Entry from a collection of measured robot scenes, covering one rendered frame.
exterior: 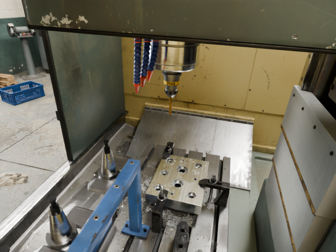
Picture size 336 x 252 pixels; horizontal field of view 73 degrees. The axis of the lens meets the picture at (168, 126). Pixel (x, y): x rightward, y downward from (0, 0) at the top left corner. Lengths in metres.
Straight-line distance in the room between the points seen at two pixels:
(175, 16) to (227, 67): 1.39
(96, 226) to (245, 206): 1.09
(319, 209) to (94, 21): 0.63
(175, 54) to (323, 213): 0.54
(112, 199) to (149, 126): 1.28
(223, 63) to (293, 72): 0.47
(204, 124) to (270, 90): 0.54
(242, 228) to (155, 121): 1.01
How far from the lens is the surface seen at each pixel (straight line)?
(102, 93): 1.68
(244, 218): 1.45
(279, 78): 1.80
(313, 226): 0.73
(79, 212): 0.63
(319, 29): 0.39
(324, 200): 0.66
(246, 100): 1.83
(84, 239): 0.57
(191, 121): 1.86
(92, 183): 0.70
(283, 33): 0.38
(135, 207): 0.85
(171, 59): 0.65
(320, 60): 0.94
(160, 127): 1.84
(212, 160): 1.33
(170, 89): 0.74
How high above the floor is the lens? 1.68
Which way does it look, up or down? 29 degrees down
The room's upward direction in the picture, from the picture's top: 3 degrees clockwise
